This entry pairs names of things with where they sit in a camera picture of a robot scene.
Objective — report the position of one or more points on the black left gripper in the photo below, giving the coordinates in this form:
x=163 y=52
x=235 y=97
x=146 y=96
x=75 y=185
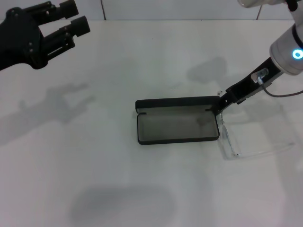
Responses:
x=21 y=40

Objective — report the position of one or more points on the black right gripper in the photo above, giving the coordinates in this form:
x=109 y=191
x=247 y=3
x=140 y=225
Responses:
x=241 y=89

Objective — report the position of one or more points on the clear transparent glasses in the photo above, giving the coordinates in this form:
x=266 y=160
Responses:
x=225 y=134

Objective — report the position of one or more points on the black glasses case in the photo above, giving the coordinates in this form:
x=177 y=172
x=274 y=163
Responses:
x=175 y=104

